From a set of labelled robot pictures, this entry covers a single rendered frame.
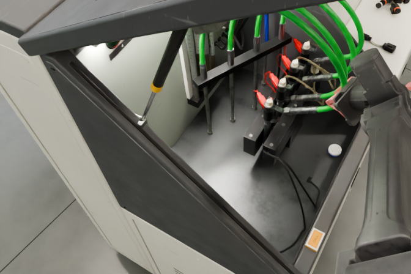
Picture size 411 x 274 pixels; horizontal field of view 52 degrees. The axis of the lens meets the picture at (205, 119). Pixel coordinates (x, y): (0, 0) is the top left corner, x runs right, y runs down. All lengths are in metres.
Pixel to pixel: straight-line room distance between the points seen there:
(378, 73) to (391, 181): 0.27
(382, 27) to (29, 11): 1.13
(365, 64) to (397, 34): 0.75
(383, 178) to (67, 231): 1.87
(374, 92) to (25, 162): 2.10
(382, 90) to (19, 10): 0.67
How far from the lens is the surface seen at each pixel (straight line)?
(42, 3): 0.86
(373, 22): 1.58
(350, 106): 0.93
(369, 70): 0.81
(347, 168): 1.22
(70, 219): 2.31
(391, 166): 0.62
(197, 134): 1.39
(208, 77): 1.18
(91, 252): 2.21
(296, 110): 1.07
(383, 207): 0.56
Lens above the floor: 1.97
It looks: 53 degrees down
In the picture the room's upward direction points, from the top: 7 degrees counter-clockwise
